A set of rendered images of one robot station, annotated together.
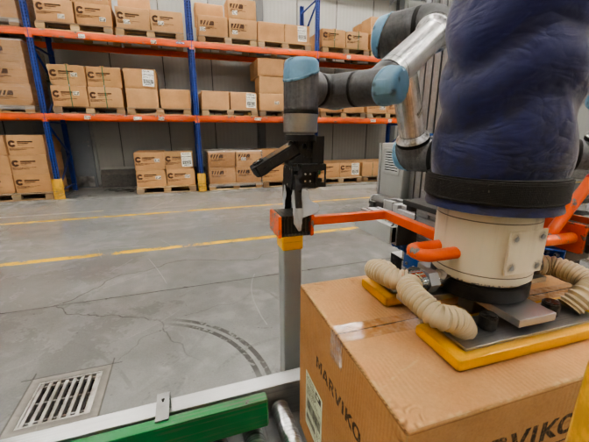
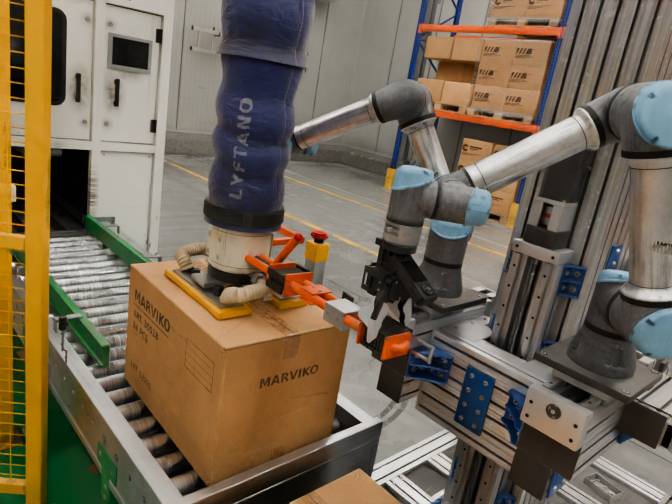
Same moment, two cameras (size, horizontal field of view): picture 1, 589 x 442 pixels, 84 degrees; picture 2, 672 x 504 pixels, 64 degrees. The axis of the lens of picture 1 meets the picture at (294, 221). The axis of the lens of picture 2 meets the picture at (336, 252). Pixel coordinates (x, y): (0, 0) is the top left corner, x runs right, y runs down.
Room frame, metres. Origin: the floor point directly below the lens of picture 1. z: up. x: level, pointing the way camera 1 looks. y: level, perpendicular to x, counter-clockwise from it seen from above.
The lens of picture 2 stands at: (0.19, -1.80, 1.54)
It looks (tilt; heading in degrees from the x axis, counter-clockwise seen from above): 16 degrees down; 64
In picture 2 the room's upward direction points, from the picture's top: 10 degrees clockwise
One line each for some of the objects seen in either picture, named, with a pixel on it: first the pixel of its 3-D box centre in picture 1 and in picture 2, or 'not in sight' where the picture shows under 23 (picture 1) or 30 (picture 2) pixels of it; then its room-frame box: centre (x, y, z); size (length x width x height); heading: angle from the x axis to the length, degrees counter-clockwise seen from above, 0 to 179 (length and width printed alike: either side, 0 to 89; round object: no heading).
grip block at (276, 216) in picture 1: (291, 221); not in sight; (0.74, 0.01, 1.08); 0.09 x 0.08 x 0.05; 17
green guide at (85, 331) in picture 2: not in sight; (29, 275); (-0.05, 0.67, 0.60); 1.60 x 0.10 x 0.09; 109
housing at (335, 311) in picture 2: not in sight; (343, 314); (0.72, -0.80, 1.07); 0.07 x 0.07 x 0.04; 17
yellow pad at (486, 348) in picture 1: (519, 320); (206, 285); (0.49, -0.38, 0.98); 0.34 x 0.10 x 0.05; 107
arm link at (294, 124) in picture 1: (300, 124); not in sight; (0.75, -0.01, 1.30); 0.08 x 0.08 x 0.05
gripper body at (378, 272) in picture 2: not in sight; (391, 269); (0.75, -0.90, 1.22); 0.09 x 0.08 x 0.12; 107
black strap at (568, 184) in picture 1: (490, 183); (245, 210); (0.58, -0.35, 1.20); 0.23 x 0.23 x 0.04
